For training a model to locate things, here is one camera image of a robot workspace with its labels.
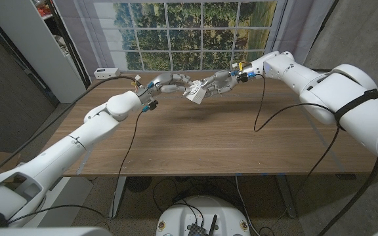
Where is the black backdrop stand pole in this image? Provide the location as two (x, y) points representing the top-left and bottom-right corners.
(46, 0), (92, 90)

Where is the white cabinet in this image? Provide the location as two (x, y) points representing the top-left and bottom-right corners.
(0, 0), (88, 104)

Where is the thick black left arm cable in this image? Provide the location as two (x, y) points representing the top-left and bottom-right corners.
(0, 75), (140, 181)

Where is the black antenna box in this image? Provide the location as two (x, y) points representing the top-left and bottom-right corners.
(187, 214), (218, 236)

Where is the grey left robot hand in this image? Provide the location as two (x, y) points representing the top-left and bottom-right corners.
(136, 71), (194, 106)

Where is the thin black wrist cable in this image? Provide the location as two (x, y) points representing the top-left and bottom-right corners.
(7, 109), (146, 226)
(253, 73), (341, 230)

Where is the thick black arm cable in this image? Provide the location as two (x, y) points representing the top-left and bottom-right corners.
(316, 157), (378, 236)
(0, 75), (140, 181)

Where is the white power strip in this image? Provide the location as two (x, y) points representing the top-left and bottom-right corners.
(93, 68), (121, 81)

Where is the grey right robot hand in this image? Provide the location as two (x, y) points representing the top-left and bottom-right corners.
(199, 69), (245, 98)

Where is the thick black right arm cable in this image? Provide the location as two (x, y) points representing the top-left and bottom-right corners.
(316, 157), (378, 236)

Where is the black floor cable tangle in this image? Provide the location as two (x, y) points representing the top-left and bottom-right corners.
(152, 176), (236, 212)

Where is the printed window backdrop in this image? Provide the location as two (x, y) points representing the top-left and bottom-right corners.
(52, 0), (336, 73)

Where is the black round floor object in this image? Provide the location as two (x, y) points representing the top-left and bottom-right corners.
(125, 176), (153, 193)

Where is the white kitchen timer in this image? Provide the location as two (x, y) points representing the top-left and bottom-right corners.
(182, 81), (207, 105)

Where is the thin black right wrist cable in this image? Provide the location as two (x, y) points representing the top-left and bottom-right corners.
(253, 73), (341, 230)

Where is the grey table leg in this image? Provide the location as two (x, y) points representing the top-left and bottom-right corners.
(276, 174), (297, 219)
(110, 176), (127, 220)

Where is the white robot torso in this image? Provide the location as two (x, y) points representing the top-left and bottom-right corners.
(156, 195), (251, 236)

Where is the thin black left wrist cable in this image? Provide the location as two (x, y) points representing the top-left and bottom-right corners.
(7, 109), (146, 226)

